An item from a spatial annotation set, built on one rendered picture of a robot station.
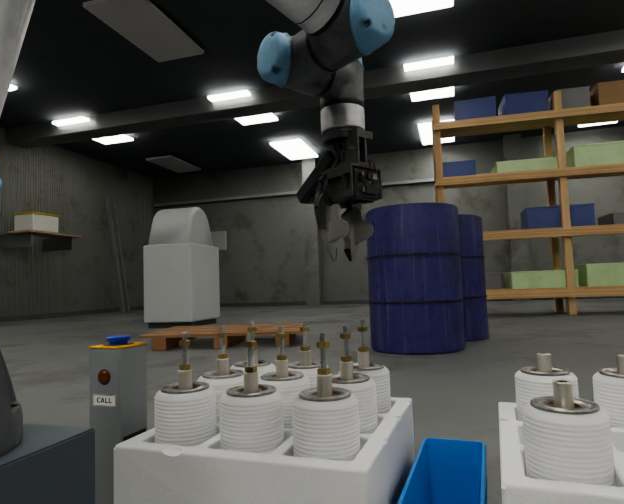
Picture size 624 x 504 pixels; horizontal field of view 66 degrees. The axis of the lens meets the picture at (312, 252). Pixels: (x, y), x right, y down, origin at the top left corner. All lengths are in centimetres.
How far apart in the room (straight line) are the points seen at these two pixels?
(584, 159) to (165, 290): 488
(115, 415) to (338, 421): 42
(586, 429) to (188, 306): 495
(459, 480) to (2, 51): 92
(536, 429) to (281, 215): 1032
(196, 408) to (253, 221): 1036
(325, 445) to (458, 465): 36
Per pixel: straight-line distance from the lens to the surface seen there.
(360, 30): 68
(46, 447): 42
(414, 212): 282
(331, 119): 82
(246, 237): 1111
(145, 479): 80
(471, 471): 98
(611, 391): 90
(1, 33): 61
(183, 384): 81
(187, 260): 540
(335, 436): 69
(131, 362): 93
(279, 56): 76
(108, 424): 95
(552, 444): 65
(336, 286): 1036
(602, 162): 626
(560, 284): 598
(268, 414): 73
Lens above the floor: 41
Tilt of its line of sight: 4 degrees up
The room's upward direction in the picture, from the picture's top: 2 degrees counter-clockwise
